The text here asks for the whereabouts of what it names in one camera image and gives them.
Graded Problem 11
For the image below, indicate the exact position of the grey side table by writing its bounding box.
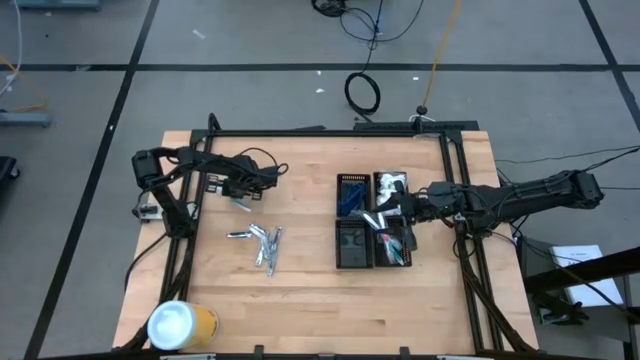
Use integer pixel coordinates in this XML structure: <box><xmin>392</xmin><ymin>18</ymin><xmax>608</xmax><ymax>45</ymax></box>
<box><xmin>519</xmin><ymin>237</ymin><xmax>640</xmax><ymax>360</ymax></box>

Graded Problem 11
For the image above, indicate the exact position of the yellow hanging cable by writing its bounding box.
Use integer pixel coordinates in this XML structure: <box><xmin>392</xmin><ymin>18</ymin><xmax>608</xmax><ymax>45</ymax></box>
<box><xmin>422</xmin><ymin>0</ymin><xmax>464</xmax><ymax>109</ymax></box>

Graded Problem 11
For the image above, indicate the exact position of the black diagonal beam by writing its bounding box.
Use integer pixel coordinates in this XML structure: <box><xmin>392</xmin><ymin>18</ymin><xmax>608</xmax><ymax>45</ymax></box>
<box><xmin>522</xmin><ymin>245</ymin><xmax>640</xmax><ymax>296</ymax></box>

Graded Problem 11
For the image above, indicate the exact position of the white cable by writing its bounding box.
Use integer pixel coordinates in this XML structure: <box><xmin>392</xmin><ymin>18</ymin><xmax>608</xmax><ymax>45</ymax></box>
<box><xmin>0</xmin><ymin>0</ymin><xmax>24</xmax><ymax>99</ymax></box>

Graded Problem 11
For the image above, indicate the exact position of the black cable bundle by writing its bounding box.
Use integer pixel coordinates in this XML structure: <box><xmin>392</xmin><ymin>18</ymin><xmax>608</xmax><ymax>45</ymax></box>
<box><xmin>310</xmin><ymin>0</ymin><xmax>349</xmax><ymax>19</ymax></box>

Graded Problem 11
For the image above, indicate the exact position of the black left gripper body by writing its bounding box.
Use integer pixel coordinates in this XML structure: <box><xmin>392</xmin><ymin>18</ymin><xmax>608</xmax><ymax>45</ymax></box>
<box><xmin>205</xmin><ymin>157</ymin><xmax>279</xmax><ymax>196</ymax></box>

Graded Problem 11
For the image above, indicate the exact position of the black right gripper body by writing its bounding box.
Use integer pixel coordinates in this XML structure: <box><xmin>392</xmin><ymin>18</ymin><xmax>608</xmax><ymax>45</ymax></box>
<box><xmin>399</xmin><ymin>182</ymin><xmax>470</xmax><ymax>224</ymax></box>

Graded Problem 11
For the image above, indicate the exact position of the black coiled floor cable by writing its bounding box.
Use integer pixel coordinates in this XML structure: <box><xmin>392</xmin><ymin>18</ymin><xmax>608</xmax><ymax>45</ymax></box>
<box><xmin>339</xmin><ymin>0</ymin><xmax>426</xmax><ymax>124</ymax></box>

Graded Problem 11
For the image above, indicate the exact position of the orange cable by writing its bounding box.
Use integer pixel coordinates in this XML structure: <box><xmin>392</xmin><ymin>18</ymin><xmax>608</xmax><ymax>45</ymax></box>
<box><xmin>0</xmin><ymin>54</ymin><xmax>49</xmax><ymax>114</ymax></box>

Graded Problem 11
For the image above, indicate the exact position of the white cardboard box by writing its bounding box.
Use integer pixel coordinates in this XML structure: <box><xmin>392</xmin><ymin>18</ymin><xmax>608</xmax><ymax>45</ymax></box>
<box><xmin>548</xmin><ymin>243</ymin><xmax>625</xmax><ymax>307</ymax></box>

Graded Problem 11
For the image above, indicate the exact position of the thin black floor cable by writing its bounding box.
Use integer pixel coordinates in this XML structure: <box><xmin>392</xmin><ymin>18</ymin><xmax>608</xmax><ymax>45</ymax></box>
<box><xmin>494</xmin><ymin>144</ymin><xmax>640</xmax><ymax>165</ymax></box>

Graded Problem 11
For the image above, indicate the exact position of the black aluminium table frame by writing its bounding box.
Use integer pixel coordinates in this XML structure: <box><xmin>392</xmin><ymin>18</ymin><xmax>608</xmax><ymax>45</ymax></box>
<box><xmin>119</xmin><ymin>112</ymin><xmax>536</xmax><ymax>354</ymax></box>

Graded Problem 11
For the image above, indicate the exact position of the white cotton pad bag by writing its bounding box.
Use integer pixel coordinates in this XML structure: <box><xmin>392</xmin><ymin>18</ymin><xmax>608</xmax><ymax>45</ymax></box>
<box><xmin>375</xmin><ymin>189</ymin><xmax>401</xmax><ymax>209</ymax></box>
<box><xmin>375</xmin><ymin>172</ymin><xmax>409</xmax><ymax>194</ymax></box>

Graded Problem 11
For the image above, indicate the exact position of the grey metal stand foot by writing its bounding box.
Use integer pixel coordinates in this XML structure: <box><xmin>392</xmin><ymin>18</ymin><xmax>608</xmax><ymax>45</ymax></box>
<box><xmin>0</xmin><ymin>110</ymin><xmax>53</xmax><ymax>129</ymax></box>
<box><xmin>14</xmin><ymin>0</ymin><xmax>101</xmax><ymax>12</ymax></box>

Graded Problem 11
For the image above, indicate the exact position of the black clamp with green base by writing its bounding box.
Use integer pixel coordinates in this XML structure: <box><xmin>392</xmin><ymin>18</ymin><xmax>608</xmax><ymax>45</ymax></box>
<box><xmin>537</xmin><ymin>294</ymin><xmax>591</xmax><ymax>326</ymax></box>

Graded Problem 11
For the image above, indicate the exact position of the yellow canister with white lid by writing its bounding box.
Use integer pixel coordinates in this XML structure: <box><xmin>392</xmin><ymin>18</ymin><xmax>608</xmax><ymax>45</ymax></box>
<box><xmin>146</xmin><ymin>299</ymin><xmax>220</xmax><ymax>352</ymax></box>

